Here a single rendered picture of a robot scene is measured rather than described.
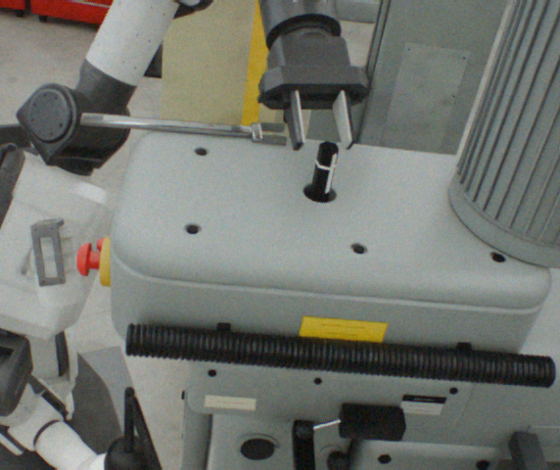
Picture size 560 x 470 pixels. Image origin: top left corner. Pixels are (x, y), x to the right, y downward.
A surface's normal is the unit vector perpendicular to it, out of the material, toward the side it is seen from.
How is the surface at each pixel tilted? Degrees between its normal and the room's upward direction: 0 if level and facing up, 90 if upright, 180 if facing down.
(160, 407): 0
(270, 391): 90
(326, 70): 30
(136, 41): 85
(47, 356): 81
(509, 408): 90
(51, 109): 61
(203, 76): 90
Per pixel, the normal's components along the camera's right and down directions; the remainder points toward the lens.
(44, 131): -0.40, 0.04
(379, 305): 0.02, 0.62
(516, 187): -0.65, 0.40
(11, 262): 0.40, 0.11
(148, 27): 0.47, 0.53
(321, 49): 0.24, -0.35
